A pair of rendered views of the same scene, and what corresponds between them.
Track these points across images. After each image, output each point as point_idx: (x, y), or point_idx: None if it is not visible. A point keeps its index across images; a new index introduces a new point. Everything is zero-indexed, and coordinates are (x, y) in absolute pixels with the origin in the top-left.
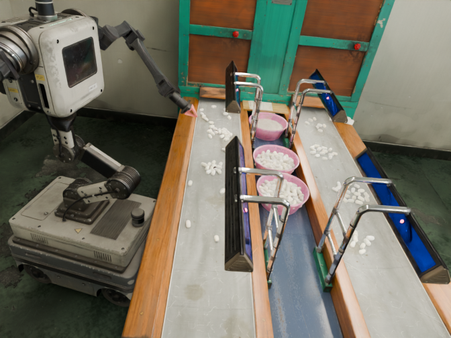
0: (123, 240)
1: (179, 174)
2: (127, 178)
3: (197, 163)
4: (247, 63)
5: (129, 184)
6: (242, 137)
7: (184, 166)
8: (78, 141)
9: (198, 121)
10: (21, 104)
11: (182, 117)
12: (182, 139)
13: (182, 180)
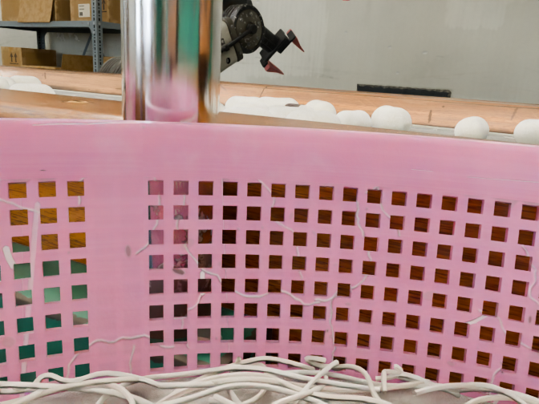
0: None
1: (38, 69)
2: (115, 62)
3: (63, 94)
4: None
5: (103, 69)
6: (30, 91)
7: (68, 78)
8: (228, 10)
9: (504, 137)
10: None
11: (513, 103)
12: (253, 84)
13: (10, 72)
